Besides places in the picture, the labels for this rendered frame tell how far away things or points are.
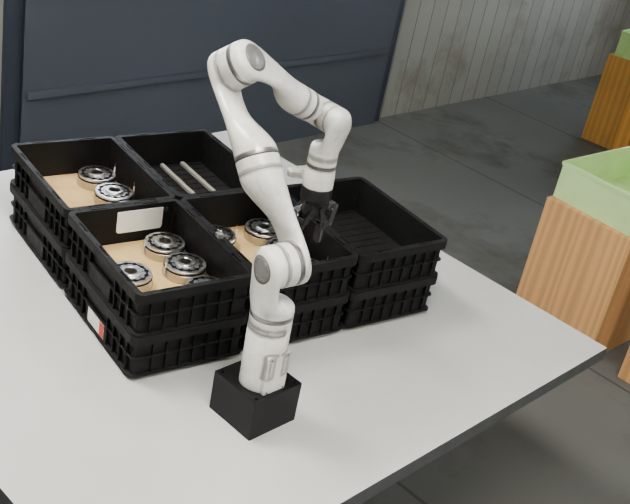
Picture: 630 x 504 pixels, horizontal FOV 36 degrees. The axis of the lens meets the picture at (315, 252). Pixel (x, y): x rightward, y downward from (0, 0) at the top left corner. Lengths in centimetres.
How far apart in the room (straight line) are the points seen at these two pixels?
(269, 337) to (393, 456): 39
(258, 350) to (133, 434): 31
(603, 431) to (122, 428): 212
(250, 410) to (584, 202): 222
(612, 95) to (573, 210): 266
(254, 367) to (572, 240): 220
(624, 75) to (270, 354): 479
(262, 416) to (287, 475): 14
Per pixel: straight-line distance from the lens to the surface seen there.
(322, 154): 224
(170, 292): 212
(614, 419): 384
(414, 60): 618
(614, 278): 394
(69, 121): 451
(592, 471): 354
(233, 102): 202
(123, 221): 245
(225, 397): 211
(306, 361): 237
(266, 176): 194
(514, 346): 266
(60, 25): 432
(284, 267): 190
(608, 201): 391
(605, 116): 661
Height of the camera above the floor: 204
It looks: 28 degrees down
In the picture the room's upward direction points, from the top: 12 degrees clockwise
